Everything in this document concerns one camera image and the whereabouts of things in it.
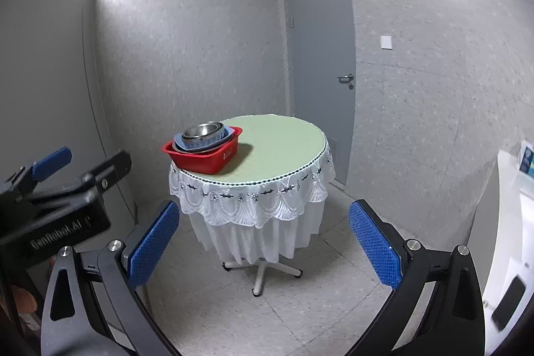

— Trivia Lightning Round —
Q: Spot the white vanity counter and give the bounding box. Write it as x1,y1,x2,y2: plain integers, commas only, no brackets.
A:
482,149,534,356

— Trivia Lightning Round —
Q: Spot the large steel bowl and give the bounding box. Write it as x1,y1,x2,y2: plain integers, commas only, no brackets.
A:
181,122,226,145

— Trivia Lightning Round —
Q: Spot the person's left hand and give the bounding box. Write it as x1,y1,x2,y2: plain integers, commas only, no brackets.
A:
0,286,37,316

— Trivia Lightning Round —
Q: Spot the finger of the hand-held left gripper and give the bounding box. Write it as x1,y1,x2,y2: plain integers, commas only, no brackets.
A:
0,147,72,207
19,149,133,215

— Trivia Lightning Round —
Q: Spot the blue white tissue pack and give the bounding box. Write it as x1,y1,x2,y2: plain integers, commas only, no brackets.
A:
517,141,534,177

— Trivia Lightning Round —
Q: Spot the red plastic basin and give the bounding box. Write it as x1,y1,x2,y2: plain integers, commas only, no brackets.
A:
162,125,243,175

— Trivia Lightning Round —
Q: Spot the grey door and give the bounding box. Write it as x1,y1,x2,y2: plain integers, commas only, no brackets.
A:
277,0,356,187

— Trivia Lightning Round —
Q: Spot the round table white lace cloth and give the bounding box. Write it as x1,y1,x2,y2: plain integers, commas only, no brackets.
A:
168,113,336,229

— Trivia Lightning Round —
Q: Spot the black rectangular object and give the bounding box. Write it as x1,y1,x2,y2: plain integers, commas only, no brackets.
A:
491,275,526,329

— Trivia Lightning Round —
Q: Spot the white pleated table skirt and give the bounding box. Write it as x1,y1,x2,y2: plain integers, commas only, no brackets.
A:
188,198,326,265

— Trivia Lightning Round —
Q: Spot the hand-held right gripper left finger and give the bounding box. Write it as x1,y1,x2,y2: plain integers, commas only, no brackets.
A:
39,200,181,356

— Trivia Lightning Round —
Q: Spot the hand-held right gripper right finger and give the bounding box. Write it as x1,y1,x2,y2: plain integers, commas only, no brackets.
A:
346,200,487,356

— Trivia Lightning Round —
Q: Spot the white table base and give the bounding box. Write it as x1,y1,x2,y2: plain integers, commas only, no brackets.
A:
222,256,303,297

